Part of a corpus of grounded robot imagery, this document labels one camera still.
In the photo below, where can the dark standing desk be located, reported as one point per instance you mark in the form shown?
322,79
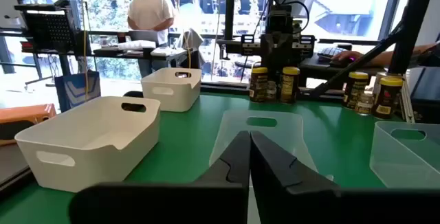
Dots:
137,55

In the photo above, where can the grey laptop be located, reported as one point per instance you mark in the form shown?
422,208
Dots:
142,35

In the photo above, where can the black computer mouse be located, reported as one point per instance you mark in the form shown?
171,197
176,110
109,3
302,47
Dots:
340,63

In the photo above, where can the blue bag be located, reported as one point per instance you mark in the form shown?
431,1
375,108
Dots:
77,90

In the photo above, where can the person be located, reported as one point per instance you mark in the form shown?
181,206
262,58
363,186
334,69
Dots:
151,11

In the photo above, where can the small glass pink salt jar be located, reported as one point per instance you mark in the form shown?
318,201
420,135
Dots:
271,93
364,105

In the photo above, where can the black keyboard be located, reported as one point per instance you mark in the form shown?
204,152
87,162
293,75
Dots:
328,51

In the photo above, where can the white plastic bin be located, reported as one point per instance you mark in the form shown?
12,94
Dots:
172,100
86,169

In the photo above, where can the black desk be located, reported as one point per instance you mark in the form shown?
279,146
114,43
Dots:
316,69

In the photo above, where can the black pegboard rack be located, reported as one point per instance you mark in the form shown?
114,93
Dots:
48,30

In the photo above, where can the white flat item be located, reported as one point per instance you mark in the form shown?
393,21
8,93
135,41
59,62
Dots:
165,51

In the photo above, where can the black frame post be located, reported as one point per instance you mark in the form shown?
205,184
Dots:
410,28

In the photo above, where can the orange box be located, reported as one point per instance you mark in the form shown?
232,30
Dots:
24,112

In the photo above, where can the black diagonal strut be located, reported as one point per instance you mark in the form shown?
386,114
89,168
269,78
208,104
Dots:
357,62

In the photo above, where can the white cloth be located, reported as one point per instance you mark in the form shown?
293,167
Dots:
192,40

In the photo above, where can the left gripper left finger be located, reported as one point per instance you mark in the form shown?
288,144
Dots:
206,200

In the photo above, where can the person's forearm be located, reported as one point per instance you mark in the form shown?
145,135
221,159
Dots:
388,57

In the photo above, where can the person's hand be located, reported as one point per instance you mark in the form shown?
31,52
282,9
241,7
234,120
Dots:
345,55

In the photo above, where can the clear plastic bin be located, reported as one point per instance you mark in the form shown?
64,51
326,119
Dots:
292,138
395,162

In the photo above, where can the aluminium rail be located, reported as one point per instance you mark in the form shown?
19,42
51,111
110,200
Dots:
407,103

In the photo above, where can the white paper stack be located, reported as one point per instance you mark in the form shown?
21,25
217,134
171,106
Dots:
135,45

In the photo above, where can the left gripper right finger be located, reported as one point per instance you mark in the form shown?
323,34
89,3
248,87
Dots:
309,203

